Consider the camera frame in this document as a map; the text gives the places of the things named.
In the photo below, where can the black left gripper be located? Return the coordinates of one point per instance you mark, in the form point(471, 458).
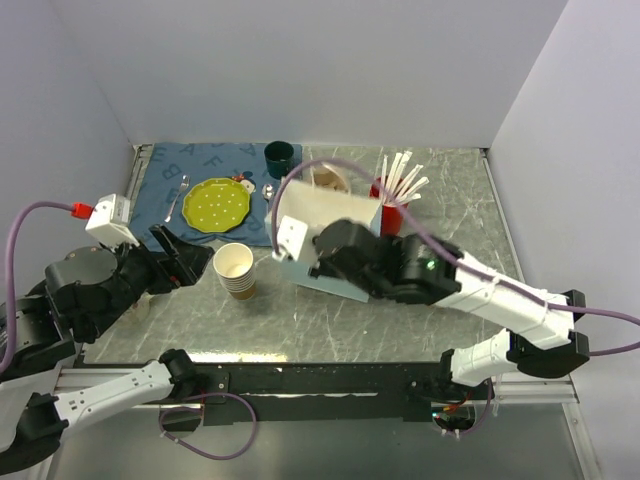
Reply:
point(185, 262)

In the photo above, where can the brown pulp cup carrier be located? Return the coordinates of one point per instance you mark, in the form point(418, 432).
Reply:
point(329, 178)

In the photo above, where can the red cup holder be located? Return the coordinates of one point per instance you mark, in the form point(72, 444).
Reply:
point(391, 220)

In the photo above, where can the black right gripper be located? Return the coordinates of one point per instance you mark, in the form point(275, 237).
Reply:
point(321, 268)

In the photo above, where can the silver spoon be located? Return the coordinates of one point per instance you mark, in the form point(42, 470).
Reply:
point(268, 192)

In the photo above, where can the stack of brown paper cups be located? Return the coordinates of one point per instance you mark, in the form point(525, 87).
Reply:
point(234, 265)

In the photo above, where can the blue alphabet cloth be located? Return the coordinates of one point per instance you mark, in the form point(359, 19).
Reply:
point(201, 161)

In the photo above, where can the yellow-green dotted plate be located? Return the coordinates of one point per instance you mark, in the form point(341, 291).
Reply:
point(216, 205)

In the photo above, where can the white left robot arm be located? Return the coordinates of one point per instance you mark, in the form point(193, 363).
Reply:
point(46, 396)

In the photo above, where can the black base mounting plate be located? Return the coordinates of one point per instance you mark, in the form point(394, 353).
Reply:
point(334, 391)

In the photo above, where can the light blue paper bag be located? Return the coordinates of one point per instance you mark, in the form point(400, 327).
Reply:
point(318, 208)

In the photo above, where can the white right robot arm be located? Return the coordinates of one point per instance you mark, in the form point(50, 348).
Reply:
point(537, 335)

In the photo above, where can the dark green mug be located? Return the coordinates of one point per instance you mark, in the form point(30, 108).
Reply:
point(279, 157)

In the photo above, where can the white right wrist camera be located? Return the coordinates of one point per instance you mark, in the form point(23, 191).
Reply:
point(290, 239)

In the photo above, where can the aluminium frame rail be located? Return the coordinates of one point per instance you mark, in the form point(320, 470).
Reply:
point(518, 388)

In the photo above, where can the silver fork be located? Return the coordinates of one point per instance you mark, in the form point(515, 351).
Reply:
point(184, 185)

